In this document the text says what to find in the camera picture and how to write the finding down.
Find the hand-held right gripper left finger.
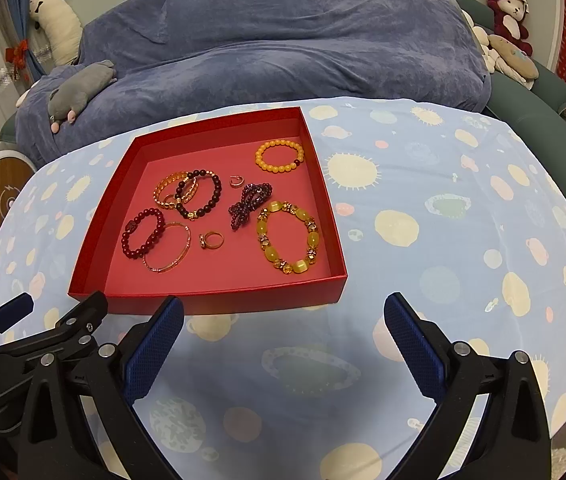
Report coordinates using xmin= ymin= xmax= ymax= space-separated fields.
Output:
xmin=15 ymin=295 xmax=186 ymax=480

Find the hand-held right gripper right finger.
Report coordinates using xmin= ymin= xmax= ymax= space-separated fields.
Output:
xmin=384 ymin=292 xmax=554 ymax=480

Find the dark red bead bracelet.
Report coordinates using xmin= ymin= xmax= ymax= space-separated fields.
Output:
xmin=121 ymin=208 xmax=165 ymax=260

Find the thin gold bangle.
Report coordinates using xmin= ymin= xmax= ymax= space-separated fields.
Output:
xmin=143 ymin=222 xmax=191 ymax=273

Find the red tray box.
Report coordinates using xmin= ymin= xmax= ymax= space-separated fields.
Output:
xmin=68 ymin=106 xmax=348 ymax=317

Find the yellow bead bracelet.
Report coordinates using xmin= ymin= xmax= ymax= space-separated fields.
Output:
xmin=255 ymin=200 xmax=321 ymax=276

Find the dark purple gold bead bracelet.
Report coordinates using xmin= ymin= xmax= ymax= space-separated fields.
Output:
xmin=175 ymin=170 xmax=222 ymax=221

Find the purple crystal bracelet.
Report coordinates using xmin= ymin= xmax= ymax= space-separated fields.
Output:
xmin=228 ymin=182 xmax=274 ymax=232

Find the blue planet print sheet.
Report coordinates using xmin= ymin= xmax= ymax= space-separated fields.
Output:
xmin=0 ymin=96 xmax=566 ymax=480

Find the grey plush mouse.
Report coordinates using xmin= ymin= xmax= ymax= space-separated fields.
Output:
xmin=47 ymin=59 xmax=118 ymax=135

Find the red curtain bow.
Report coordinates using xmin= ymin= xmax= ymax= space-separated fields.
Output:
xmin=5 ymin=39 xmax=31 ymax=81

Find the green sofa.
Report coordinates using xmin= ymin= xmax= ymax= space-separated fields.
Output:
xmin=418 ymin=0 xmax=566 ymax=171

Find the white plush cow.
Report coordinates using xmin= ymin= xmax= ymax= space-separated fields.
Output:
xmin=29 ymin=0 xmax=84 ymax=67

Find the white plush toy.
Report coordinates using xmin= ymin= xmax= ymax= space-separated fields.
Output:
xmin=462 ymin=10 xmax=536 ymax=91

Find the cookie plush toy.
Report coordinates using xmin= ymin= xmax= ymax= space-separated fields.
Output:
xmin=487 ymin=34 xmax=538 ymax=81

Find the blue curtain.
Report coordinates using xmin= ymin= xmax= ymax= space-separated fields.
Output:
xmin=3 ymin=0 xmax=48 ymax=81

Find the blue blanket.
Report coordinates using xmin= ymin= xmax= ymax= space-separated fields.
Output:
xmin=15 ymin=0 xmax=492 ymax=171

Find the red plush monkey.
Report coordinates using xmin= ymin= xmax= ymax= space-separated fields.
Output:
xmin=487 ymin=0 xmax=534 ymax=56

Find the gold chain cuff bracelet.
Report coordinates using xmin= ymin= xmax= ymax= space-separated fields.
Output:
xmin=153 ymin=171 xmax=198 ymax=210

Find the orange bead bracelet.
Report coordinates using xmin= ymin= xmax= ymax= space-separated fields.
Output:
xmin=255 ymin=139 xmax=307 ymax=172

